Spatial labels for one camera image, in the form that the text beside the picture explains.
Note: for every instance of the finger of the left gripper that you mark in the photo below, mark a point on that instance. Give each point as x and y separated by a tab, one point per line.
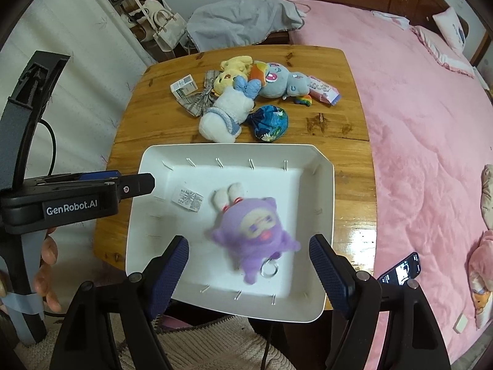
131	186

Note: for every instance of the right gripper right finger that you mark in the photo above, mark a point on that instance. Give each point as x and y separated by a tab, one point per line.
334	273

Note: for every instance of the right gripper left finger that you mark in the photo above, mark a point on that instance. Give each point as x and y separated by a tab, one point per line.
163	274

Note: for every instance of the purple plush doll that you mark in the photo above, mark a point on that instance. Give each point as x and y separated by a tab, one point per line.
250	230

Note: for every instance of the green white medicine box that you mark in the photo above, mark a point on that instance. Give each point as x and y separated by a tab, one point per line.
183	87

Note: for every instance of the white plush with blue bow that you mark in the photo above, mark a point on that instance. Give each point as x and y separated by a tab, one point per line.
222	122

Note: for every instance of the yellow plush toy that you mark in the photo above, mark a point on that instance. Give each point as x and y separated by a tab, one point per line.
230	69

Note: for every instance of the blue pony plush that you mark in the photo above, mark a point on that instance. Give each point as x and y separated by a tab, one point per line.
278	81

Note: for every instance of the person's left hand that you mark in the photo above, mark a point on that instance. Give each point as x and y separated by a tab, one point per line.
43	281

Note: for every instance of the white tray label sticker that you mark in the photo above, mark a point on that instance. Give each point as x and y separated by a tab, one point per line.
187	199

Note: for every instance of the black smartphone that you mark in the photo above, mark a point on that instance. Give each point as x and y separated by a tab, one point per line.
408	268

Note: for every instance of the white plastic tray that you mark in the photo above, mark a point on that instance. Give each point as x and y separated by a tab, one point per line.
301	180

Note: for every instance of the grey plaid bow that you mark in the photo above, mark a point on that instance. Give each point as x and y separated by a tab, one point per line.
196	103

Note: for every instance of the blue floral pouch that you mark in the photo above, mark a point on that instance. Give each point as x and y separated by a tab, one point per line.
268	123

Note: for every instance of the white handbag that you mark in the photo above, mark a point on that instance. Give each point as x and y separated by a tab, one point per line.
168	28

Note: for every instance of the pink bed blanket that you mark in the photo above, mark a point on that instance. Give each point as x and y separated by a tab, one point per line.
430	131

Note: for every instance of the pink snack packet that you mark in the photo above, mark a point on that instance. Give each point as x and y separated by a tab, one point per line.
323	92

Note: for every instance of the grey cloth cover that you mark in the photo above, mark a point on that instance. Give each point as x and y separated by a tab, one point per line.
238	23

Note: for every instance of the pink pillow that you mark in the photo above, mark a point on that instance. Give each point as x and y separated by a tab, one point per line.
449	25

